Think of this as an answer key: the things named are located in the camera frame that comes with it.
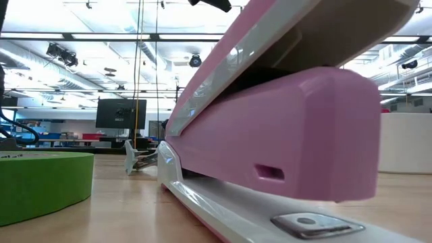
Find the green tape roll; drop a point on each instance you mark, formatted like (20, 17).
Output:
(44, 185)

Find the black ceiling spotlight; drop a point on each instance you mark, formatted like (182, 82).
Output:
(62, 55)
(409, 64)
(195, 60)

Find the black overhead frame bar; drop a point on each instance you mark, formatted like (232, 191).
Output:
(67, 36)

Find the black monitor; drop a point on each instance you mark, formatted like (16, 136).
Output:
(118, 114)

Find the black aluminium table frame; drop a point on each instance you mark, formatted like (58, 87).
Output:
(84, 150)

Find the white plastic bin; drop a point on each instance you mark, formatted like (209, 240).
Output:
(405, 145)

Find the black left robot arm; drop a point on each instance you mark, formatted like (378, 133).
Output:
(216, 4)

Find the pink stapler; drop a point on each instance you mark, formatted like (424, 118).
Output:
(270, 135)

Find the red storage bin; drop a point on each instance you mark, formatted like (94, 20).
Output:
(91, 136)
(385, 110)

